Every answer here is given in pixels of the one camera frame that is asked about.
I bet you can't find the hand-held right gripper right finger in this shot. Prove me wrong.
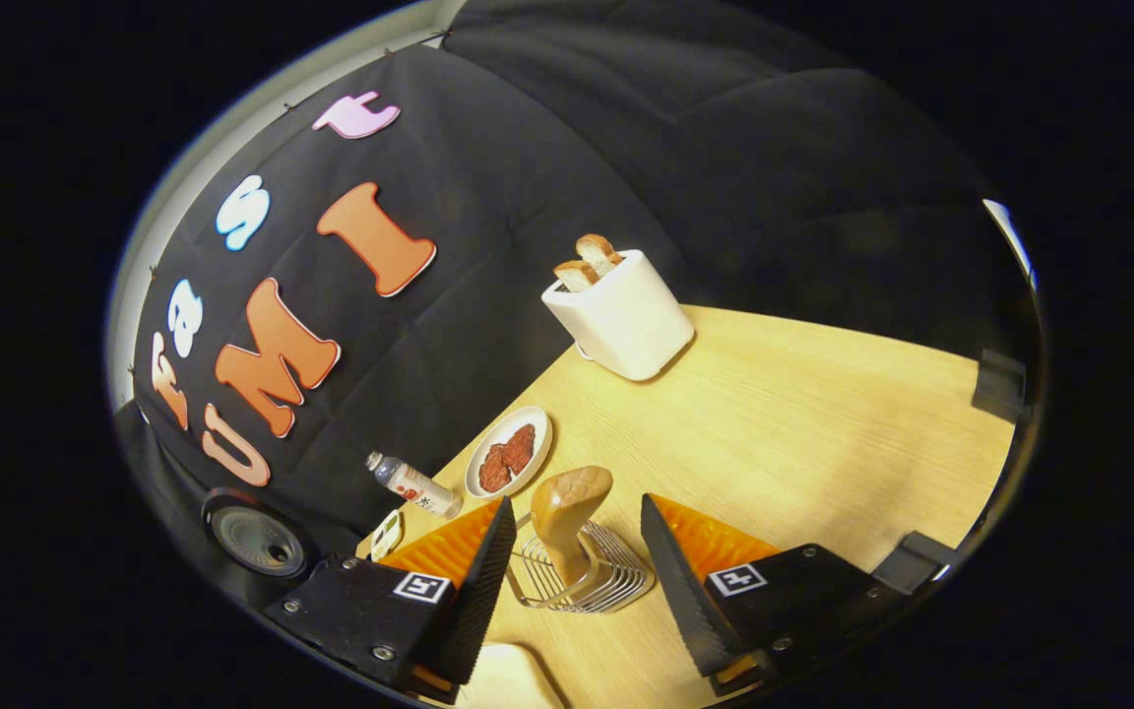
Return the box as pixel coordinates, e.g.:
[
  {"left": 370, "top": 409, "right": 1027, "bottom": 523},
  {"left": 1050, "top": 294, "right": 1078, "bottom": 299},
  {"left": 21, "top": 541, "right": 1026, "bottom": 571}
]
[{"left": 640, "top": 492, "right": 888, "bottom": 698}]

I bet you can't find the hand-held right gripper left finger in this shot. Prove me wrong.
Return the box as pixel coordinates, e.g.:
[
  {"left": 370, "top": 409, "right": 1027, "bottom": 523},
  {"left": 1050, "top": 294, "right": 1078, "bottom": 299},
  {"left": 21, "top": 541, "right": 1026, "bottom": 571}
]
[{"left": 265, "top": 495, "right": 519, "bottom": 705}]

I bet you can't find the wooden spoon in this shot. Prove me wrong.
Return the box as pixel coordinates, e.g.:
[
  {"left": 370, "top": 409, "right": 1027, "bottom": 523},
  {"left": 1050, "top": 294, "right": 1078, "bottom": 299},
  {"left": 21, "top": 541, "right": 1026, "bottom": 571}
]
[{"left": 531, "top": 466, "right": 614, "bottom": 587}]

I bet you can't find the dark lidded rice cooker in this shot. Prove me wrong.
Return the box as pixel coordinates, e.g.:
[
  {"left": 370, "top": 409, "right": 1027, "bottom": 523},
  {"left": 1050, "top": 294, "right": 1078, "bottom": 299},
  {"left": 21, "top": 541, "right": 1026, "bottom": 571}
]
[{"left": 198, "top": 485, "right": 322, "bottom": 587}]

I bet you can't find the small white condiment dish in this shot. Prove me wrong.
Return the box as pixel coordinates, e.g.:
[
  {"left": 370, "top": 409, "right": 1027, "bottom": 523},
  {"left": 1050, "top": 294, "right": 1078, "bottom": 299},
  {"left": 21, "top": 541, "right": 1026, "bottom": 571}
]
[{"left": 370, "top": 507, "right": 406, "bottom": 562}]

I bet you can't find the red meat piece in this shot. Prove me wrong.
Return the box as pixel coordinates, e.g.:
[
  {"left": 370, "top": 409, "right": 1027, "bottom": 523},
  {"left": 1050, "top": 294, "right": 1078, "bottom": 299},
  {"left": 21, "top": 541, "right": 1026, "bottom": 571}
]
[
  {"left": 501, "top": 423, "right": 536, "bottom": 476},
  {"left": 477, "top": 443, "right": 514, "bottom": 493}
]

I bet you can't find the small clear bottle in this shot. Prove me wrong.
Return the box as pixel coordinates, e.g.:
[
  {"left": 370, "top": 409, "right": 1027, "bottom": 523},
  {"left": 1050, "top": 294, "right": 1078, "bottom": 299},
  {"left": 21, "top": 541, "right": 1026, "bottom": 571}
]
[{"left": 365, "top": 451, "right": 465, "bottom": 520}]

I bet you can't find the white round plate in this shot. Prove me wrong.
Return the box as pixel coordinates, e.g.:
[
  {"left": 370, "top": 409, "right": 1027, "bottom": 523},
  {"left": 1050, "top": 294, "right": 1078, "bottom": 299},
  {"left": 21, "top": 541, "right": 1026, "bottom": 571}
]
[{"left": 465, "top": 406, "right": 554, "bottom": 499}]

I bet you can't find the black table clamp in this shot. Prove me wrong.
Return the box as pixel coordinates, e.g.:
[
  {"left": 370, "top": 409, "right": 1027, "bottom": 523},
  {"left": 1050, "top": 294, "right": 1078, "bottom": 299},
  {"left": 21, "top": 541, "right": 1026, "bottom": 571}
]
[
  {"left": 870, "top": 532, "right": 964, "bottom": 594},
  {"left": 971, "top": 348, "right": 1029, "bottom": 424}
]

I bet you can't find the white toaster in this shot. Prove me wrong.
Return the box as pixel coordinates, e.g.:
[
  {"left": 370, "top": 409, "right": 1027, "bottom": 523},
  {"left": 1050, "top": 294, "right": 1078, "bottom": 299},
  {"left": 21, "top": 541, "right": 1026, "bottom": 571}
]
[{"left": 540, "top": 248, "right": 696, "bottom": 383}]

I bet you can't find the black backdrop cloth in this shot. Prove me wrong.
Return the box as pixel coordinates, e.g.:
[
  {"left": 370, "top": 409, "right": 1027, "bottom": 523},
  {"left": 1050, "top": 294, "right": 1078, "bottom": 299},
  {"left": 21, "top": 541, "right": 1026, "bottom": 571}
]
[{"left": 114, "top": 0, "right": 1031, "bottom": 592}]

